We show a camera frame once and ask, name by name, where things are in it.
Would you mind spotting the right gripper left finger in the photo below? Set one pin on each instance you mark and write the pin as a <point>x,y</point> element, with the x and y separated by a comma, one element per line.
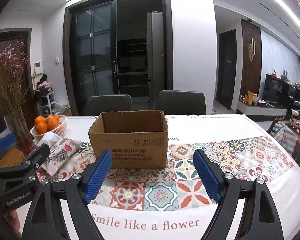
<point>45,218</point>

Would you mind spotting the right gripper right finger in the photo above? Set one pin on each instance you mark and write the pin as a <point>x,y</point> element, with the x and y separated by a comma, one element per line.
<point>259,219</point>

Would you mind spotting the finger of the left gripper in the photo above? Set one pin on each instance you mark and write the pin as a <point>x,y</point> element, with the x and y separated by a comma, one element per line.
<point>26,172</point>
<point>6,144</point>

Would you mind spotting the person left hand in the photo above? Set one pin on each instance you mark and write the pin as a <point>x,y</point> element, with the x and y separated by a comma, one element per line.
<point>15,222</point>

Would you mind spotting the yellow woven mat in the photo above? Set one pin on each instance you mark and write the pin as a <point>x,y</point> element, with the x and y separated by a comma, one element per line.
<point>13,157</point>

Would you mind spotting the floral fabric tissue cover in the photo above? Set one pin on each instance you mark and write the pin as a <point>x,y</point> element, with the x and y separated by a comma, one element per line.
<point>61,149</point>

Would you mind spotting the orange fruit front left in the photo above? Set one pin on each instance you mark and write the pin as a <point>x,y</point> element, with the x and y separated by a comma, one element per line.
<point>41,128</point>

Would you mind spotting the orange fruit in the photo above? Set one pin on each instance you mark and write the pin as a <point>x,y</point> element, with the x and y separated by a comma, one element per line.
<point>39,119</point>
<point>41,128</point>
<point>52,123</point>

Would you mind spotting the orange fruit back left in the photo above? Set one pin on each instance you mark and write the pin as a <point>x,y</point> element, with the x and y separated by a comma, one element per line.
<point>39,119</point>

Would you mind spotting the white fruit basket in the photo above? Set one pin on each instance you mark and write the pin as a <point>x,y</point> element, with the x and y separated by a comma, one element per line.
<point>60,130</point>

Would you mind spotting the orange fruit front right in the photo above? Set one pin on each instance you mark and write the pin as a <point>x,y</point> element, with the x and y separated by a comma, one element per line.
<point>52,123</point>

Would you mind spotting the white shoe rack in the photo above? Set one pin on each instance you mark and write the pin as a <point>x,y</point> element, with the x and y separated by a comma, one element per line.
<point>47,105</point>

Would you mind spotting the glass vase dried flowers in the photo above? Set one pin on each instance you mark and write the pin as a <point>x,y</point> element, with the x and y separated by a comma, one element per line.
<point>13,90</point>

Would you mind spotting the patterned tile table runner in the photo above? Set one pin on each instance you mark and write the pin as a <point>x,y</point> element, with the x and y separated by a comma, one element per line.
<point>178,186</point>

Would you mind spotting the dark dining chair left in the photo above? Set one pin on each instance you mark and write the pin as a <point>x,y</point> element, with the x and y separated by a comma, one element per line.
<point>108,103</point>

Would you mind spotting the dark dining chair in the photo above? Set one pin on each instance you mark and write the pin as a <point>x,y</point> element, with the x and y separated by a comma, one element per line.
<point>179,102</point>
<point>108,103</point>

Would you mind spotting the white TV cabinet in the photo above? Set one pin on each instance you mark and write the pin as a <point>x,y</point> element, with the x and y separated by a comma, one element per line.
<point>260,111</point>

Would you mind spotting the brown cardboard box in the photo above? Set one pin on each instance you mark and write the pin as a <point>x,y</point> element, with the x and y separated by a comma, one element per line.
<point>135,139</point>

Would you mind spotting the black television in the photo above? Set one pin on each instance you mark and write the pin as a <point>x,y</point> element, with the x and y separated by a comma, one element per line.
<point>278,91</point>

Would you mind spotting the dark dining chair right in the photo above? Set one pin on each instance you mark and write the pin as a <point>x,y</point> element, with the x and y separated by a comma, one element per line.
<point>179,102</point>

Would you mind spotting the wall intercom panel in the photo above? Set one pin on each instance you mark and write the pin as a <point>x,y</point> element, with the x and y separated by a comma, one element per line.
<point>38,68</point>

